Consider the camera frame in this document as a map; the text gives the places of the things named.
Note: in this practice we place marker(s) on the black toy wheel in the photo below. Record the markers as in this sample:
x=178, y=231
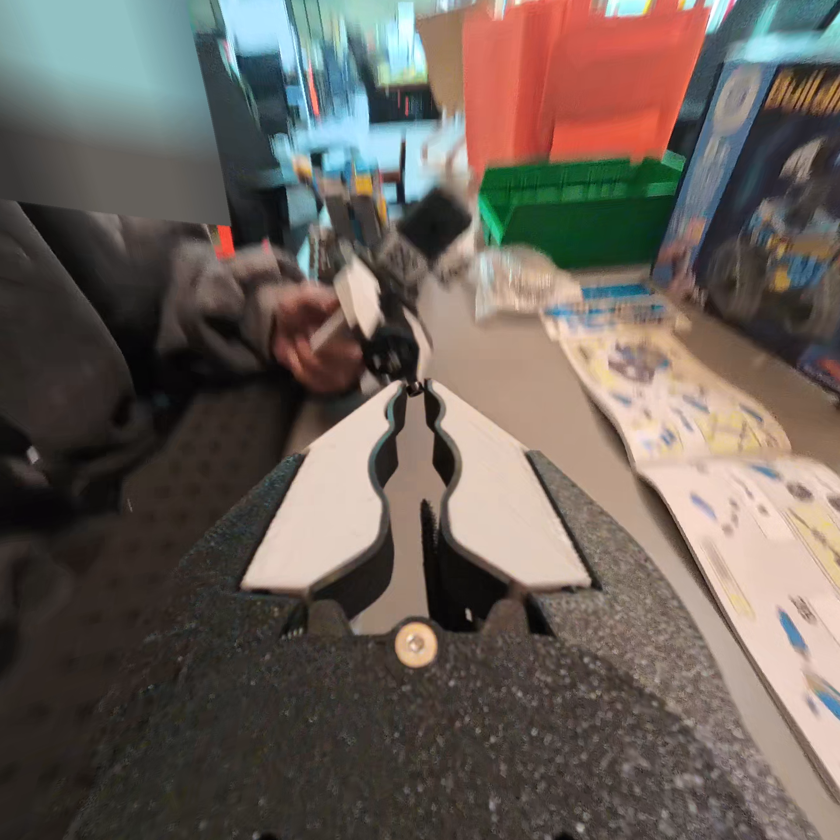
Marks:
x=390, y=351

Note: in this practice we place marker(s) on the grey desk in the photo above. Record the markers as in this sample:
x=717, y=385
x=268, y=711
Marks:
x=525, y=394

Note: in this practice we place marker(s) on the large clear plastic bag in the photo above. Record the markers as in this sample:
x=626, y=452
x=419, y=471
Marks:
x=518, y=282

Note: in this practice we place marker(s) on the person's left forearm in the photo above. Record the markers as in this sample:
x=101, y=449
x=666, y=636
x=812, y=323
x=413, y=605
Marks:
x=216, y=302

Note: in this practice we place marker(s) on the dark blue robot kit box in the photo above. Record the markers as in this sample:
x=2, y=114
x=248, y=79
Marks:
x=754, y=197

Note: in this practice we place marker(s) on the instruction booklet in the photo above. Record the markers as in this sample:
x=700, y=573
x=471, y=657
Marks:
x=722, y=492

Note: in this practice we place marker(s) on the person's grey sweatshirt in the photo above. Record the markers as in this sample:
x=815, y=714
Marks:
x=65, y=361

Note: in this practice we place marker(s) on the person's left hand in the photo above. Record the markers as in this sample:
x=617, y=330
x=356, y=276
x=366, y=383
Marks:
x=315, y=367

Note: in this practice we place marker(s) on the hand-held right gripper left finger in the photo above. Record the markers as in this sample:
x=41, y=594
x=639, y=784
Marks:
x=321, y=518

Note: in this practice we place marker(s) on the green plastic bin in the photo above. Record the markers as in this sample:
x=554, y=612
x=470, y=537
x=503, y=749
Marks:
x=577, y=210

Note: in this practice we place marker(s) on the blue sticker sheet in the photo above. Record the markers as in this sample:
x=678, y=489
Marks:
x=610, y=308

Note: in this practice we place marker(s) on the toy tracked robot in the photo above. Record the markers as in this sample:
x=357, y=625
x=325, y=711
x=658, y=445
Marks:
x=348, y=210

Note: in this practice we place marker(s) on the red chair backrest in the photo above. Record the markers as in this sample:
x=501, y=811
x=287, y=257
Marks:
x=223, y=239

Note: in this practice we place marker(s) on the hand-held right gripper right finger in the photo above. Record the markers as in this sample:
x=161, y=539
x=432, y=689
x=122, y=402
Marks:
x=512, y=518

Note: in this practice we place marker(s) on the black perforated mat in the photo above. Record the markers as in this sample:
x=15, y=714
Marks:
x=164, y=492

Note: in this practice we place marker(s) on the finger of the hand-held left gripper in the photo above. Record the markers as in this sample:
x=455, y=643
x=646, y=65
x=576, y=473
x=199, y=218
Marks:
x=420, y=341
x=359, y=295

